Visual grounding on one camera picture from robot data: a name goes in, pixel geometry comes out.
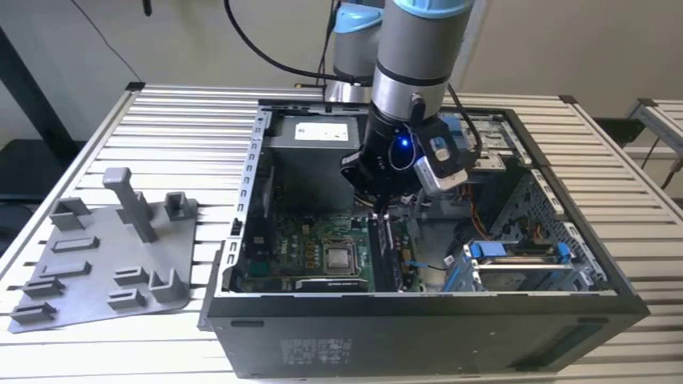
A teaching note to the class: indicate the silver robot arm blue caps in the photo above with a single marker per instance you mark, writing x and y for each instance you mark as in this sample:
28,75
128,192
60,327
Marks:
416,52

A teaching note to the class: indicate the grey power supply unit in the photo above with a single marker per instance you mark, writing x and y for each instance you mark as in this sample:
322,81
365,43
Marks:
304,172

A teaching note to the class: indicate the blue plastic drive carrier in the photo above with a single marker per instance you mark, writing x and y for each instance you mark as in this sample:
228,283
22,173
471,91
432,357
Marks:
451,121

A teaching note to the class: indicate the green motherboard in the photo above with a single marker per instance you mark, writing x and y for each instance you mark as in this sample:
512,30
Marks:
298,240

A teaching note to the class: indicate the silver CPU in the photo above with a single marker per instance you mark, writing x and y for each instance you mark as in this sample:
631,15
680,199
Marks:
339,258

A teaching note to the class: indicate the hard disk in blue carrier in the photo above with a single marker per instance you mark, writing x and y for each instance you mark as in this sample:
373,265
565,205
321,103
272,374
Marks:
488,250

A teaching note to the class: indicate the black graphics card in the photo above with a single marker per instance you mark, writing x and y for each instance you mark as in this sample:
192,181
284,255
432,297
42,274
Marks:
330,285

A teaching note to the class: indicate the black PC case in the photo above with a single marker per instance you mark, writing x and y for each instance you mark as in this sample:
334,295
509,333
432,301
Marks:
373,340

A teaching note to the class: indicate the black box behind table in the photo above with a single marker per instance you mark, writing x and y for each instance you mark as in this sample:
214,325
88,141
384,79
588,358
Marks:
619,132

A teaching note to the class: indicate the metal slat side table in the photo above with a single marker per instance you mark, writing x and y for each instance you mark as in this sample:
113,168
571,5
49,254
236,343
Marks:
661,116

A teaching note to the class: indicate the grey plastic parts rack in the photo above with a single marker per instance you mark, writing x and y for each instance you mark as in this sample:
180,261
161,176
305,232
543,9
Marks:
96,248

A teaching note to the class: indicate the small black hanging object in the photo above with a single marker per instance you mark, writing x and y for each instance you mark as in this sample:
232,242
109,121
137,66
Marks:
146,8

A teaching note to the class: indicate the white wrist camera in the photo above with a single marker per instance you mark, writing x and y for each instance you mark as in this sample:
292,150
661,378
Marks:
443,180

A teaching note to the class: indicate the white metal post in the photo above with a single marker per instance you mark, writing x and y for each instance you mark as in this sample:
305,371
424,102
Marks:
473,40

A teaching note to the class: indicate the black desk frame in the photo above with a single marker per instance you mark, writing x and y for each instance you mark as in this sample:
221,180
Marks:
37,168

